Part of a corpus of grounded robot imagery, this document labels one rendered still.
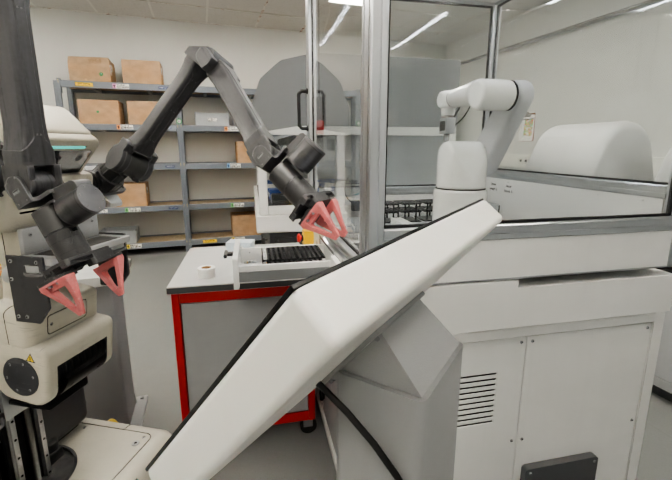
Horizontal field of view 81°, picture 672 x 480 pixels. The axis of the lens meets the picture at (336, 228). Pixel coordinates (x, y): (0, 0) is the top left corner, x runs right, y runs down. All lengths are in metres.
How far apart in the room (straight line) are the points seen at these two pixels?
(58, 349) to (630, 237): 1.55
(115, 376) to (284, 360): 1.85
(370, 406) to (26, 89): 0.76
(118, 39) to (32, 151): 4.95
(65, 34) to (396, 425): 5.69
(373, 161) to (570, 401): 0.96
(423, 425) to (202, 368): 1.39
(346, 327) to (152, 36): 5.58
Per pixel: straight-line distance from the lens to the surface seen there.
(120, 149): 1.27
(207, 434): 0.38
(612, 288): 1.38
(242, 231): 5.28
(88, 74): 5.33
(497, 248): 1.10
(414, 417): 0.48
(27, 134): 0.88
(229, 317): 1.68
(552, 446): 1.53
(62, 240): 0.87
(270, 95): 2.24
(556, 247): 1.21
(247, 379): 0.31
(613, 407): 1.60
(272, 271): 1.36
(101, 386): 2.14
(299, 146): 0.84
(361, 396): 0.50
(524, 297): 1.19
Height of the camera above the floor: 1.28
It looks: 12 degrees down
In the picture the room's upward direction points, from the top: straight up
